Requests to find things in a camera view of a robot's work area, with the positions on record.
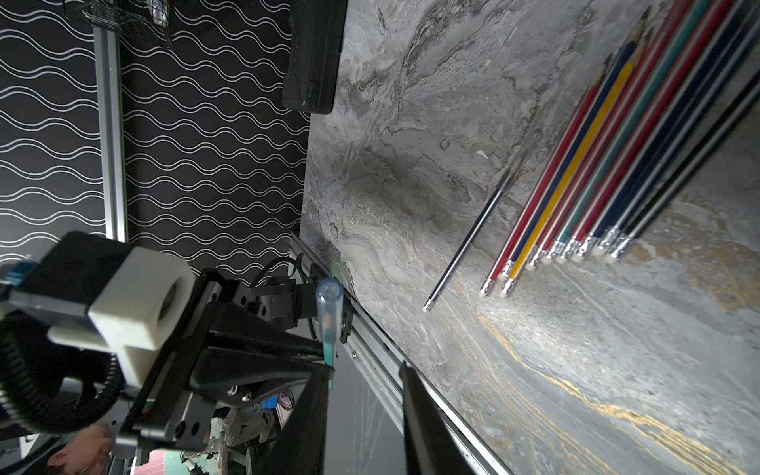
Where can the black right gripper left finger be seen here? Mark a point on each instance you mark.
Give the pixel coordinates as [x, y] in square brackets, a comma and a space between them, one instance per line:
[300, 448]

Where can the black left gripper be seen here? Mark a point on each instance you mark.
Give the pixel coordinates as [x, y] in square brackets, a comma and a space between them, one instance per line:
[224, 350]

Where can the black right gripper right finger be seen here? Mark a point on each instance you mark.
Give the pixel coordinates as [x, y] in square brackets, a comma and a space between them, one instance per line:
[429, 447]

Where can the dark blue pencil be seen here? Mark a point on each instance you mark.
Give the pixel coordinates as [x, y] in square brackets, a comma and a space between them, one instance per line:
[504, 184]
[671, 129]

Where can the black pencil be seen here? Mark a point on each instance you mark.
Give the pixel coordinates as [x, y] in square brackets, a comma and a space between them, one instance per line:
[719, 132]

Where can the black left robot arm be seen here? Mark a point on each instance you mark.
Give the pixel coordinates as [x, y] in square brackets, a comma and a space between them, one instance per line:
[28, 392]

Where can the black plastic case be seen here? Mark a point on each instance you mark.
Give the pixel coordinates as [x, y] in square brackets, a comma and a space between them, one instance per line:
[315, 47]

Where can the black wire basket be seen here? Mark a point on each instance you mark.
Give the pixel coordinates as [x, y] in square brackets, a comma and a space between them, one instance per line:
[144, 20]

